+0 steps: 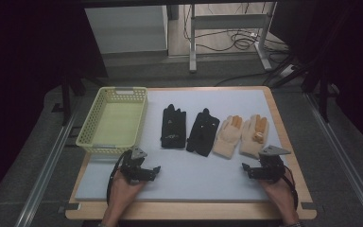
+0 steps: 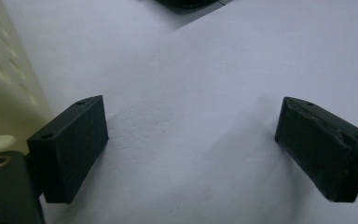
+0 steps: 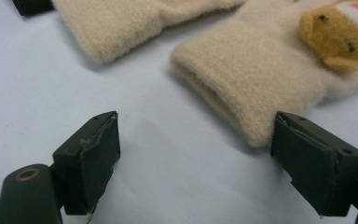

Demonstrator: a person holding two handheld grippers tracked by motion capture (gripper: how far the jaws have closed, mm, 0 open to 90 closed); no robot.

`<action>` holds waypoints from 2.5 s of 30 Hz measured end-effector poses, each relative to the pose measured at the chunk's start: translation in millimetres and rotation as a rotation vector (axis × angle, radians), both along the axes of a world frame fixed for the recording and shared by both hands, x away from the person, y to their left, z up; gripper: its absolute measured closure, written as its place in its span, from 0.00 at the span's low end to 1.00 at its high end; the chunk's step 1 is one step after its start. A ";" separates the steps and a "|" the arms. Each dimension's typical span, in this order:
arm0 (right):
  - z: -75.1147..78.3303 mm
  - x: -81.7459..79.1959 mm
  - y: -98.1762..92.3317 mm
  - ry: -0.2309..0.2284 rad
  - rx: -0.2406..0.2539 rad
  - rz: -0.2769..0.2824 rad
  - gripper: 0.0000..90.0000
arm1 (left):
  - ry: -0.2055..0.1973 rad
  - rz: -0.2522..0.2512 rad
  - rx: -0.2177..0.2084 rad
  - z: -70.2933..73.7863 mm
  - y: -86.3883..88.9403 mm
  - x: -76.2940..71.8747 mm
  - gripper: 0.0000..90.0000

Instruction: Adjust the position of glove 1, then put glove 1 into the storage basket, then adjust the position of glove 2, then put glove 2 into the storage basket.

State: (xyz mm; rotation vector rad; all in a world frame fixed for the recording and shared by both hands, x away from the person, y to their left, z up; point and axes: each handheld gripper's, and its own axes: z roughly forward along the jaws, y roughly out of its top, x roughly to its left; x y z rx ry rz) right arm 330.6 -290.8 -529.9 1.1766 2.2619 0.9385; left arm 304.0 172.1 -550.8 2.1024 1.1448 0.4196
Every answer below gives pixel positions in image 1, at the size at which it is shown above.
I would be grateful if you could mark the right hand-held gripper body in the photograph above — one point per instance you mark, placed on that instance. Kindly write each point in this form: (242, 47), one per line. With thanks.
(269, 168)

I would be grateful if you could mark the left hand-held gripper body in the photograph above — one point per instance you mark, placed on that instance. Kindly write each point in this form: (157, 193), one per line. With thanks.
(134, 170)

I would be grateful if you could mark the cream knit glove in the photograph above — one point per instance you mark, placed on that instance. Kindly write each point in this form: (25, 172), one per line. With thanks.
(250, 138)
(228, 135)

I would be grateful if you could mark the black glove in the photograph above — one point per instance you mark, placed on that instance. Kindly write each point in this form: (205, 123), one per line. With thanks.
(203, 132)
(173, 126)

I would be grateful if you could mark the yellow-green plastic basket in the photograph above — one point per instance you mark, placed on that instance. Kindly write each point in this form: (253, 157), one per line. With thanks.
(116, 124)

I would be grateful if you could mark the person's left hand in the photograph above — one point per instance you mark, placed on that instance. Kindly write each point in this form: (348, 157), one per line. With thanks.
(126, 190)

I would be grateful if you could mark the person's right hand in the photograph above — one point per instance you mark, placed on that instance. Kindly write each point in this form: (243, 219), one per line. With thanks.
(275, 190)

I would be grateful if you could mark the white foam mat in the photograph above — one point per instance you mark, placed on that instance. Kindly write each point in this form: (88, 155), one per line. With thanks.
(182, 176)

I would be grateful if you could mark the black metal stand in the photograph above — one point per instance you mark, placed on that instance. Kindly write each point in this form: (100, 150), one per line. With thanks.
(323, 94)
(66, 97)

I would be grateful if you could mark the white power strip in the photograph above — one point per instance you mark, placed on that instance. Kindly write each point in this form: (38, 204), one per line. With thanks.
(287, 71)

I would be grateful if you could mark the white cabinet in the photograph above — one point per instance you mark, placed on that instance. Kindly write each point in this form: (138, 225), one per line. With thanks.
(129, 30)

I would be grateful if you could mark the black table corner bracket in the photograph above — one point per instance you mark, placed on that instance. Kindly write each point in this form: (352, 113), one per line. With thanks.
(308, 206)
(69, 207)

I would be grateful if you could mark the aluminium rail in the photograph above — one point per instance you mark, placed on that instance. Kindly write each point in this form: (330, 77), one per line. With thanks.
(346, 160)
(44, 176)

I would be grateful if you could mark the white metal desk frame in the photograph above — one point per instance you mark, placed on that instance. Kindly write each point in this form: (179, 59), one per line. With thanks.
(230, 22)

